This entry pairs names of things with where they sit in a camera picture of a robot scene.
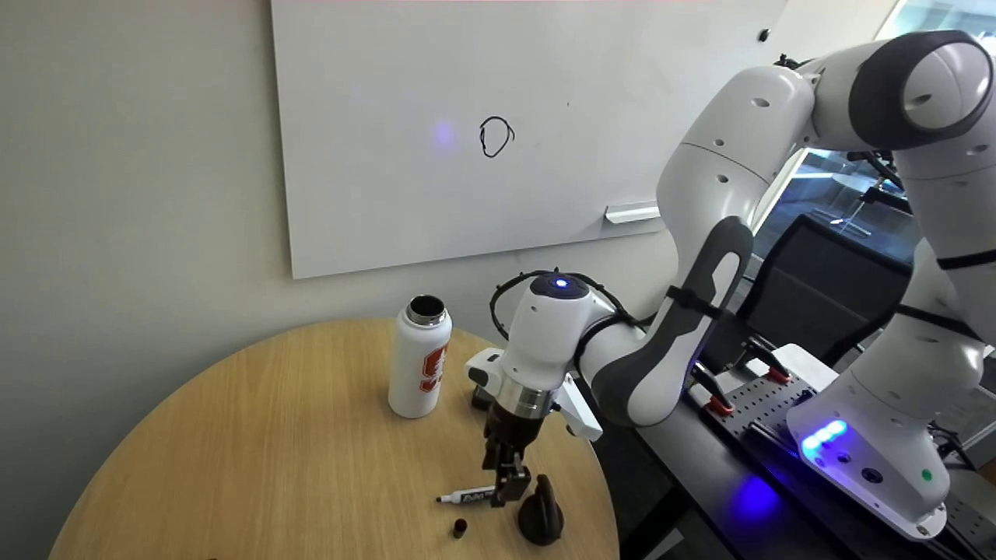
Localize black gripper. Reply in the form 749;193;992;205
478;404;539;509

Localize white black-label whiteboard marker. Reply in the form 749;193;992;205
432;483;499;509

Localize white whiteboard tray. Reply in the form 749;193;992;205
601;202;663;229

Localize white bottle with red logo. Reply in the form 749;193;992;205
385;294;457;423

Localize white perforated mounting plate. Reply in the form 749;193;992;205
713;339;835;444

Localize black monitor screen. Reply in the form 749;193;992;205
745;211;919;366

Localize black bottle lid with handle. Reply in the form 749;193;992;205
512;474;567;547

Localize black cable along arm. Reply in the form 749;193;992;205
484;266;648;348

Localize red handled clamp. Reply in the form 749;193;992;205
689;356;734;420
749;346;795;390

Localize white wall whiteboard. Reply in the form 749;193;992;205
268;0;795;284

